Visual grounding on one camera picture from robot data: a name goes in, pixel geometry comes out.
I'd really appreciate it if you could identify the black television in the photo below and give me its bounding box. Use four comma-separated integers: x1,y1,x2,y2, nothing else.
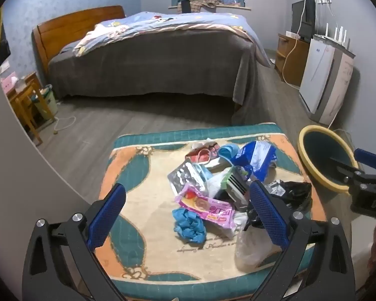
291,0,316,42

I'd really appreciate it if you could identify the small green white bin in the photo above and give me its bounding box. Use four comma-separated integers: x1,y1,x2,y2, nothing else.
34,85,59,121

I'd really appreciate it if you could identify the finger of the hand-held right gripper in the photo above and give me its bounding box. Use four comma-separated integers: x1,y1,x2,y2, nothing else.
329,157,366,185
354,148,376,175

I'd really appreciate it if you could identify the bed with grey cover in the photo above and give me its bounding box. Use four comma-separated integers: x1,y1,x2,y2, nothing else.
32,5,273,124

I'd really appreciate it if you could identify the white power cable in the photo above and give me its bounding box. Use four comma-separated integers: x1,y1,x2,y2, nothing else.
282,0,315,88

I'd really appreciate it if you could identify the black plastic bag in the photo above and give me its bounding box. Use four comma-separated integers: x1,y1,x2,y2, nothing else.
244,180,312,231

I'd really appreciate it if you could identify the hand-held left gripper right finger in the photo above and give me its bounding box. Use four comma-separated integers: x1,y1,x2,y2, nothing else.
249,180,356,301

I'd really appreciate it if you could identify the blue plastic package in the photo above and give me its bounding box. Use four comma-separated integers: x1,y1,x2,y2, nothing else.
230,140,278,184

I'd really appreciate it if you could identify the blue printed quilt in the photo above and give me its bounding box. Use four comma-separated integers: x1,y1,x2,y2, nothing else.
72,11,271,68

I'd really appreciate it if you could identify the silver foil pouch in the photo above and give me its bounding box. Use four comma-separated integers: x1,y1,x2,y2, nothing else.
167,160,207,196

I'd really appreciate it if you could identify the yellow rimmed green basin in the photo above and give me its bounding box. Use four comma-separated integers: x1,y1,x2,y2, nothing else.
298,125,359,194

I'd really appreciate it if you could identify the pink tissue box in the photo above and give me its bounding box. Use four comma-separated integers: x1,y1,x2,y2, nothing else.
0,72,19,93

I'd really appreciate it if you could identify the wooden cabinet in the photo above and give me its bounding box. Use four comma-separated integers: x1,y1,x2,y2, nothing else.
275,33,311,87

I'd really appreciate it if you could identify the white air purifier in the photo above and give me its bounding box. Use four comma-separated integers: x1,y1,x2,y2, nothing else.
299,34,355,125

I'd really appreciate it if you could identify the red floral paper box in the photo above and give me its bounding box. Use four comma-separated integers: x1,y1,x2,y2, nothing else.
185,141,235,170

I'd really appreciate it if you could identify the wooden headboard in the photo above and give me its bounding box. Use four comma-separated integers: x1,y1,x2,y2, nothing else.
32,5,126,79

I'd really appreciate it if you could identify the white floor cable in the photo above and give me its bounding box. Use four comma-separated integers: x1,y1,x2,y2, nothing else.
53,116,76,134

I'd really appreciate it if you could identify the blue rubber glove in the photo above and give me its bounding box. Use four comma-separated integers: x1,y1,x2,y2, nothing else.
172,208,207,243

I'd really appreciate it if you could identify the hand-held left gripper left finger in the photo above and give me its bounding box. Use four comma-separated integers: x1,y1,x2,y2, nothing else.
22,183,127,301

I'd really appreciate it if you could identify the green striped box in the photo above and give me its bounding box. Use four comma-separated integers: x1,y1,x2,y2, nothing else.
221,166,254,210

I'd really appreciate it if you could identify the wooden bedside table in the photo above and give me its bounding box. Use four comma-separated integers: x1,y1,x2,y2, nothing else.
6,72,55,146

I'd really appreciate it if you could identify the plaid cloth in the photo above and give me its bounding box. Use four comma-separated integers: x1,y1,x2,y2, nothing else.
190,0,221,12

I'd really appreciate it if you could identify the dark wall screen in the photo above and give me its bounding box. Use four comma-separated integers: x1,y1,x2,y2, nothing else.
0,9,11,69

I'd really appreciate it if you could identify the white router with antennas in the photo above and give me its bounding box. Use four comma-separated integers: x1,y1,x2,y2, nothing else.
315,23,351,51

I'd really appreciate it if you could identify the pink snack packet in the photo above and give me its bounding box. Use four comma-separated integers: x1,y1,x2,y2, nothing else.
175,184,235,239

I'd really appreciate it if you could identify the clear plastic bag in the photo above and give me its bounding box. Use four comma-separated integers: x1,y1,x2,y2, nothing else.
235,218,286,270

